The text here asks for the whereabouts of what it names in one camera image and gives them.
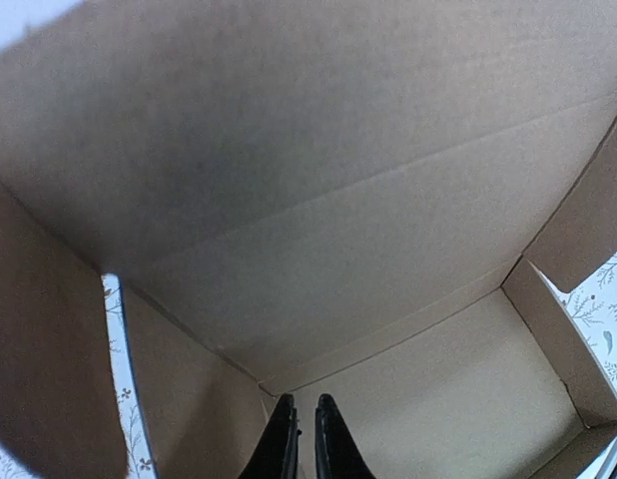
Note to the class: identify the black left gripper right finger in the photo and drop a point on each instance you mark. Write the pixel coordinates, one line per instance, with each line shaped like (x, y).
(336, 454)

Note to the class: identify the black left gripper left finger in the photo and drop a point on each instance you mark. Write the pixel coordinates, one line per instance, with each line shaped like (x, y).
(276, 454)

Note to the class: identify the brown cardboard box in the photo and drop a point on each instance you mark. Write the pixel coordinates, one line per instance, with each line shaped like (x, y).
(376, 201)

